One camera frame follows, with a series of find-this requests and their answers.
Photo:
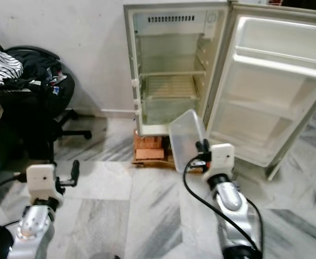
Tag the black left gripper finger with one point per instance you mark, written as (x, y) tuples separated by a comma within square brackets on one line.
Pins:
[(74, 170)]

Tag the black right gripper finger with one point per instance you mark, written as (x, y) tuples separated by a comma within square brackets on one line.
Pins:
[(206, 146)]

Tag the clear plastic container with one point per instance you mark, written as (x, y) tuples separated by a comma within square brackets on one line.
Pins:
[(186, 141)]

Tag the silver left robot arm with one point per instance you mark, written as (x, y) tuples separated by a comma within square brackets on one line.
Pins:
[(31, 229)]

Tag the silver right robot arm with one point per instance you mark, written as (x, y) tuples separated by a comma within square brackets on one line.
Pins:
[(228, 197)]

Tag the grey fridge door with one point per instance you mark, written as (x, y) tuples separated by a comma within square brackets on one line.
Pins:
[(266, 91)]

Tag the red brick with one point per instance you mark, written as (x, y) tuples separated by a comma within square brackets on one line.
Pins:
[(149, 142), (149, 154)]

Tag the black office chair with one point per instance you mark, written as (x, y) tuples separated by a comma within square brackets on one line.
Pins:
[(41, 108)]

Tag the black white striped cloth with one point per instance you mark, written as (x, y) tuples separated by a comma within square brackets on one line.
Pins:
[(1, 65)]

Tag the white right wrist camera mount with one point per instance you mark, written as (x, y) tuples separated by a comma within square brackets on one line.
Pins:
[(221, 157)]

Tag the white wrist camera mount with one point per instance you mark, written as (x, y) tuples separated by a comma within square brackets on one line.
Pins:
[(41, 181), (221, 157)]

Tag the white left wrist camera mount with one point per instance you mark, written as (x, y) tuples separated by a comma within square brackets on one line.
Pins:
[(41, 181)]

